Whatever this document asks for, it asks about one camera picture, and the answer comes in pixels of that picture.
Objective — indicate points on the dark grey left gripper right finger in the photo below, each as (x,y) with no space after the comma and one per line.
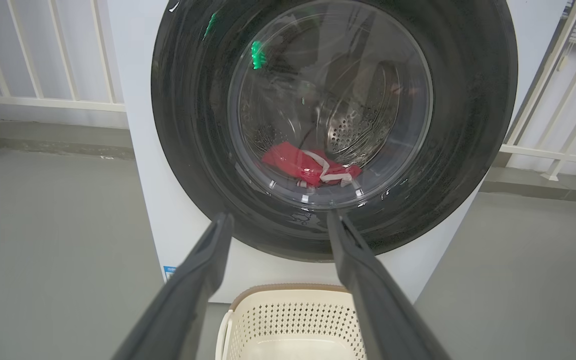
(378,310)

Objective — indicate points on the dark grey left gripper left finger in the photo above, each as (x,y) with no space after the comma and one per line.
(178,305)

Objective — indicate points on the red and white garment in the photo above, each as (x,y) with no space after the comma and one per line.
(293,162)

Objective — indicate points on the black round glass washer door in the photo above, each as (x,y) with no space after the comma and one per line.
(193,125)

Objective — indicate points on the cream perforated laundry basket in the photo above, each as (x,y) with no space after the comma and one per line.
(293,325)

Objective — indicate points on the white washing machine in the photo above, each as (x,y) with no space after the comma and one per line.
(158,190)

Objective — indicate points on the blue energy label sticker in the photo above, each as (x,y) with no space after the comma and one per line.
(169,274)

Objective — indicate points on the white metal railing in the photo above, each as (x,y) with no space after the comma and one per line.
(553,155)
(43,102)

